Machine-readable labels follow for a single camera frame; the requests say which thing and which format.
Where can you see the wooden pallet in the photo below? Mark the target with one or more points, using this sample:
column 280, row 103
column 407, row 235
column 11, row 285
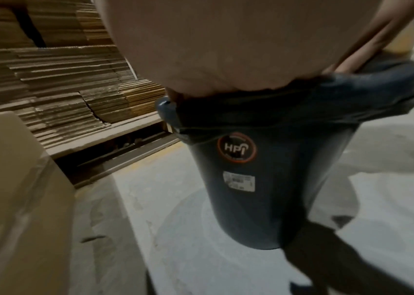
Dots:
column 119, row 149

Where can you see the person's right hand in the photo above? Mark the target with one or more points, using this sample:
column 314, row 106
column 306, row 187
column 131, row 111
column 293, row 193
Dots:
column 352, row 59

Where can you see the large plain cardboard box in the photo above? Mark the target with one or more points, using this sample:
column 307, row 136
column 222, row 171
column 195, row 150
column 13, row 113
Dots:
column 13, row 201

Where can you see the round black bin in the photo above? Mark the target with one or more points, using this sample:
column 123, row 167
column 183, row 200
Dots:
column 265, row 187

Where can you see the stack of flattened cardboard sheets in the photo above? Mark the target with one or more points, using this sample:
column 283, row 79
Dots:
column 126, row 100
column 57, row 95

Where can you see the person's left hand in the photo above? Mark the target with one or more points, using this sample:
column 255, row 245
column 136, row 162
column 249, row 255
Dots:
column 228, row 43

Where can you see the person's right forearm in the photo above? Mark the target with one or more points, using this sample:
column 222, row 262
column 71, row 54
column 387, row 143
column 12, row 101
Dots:
column 389, row 23

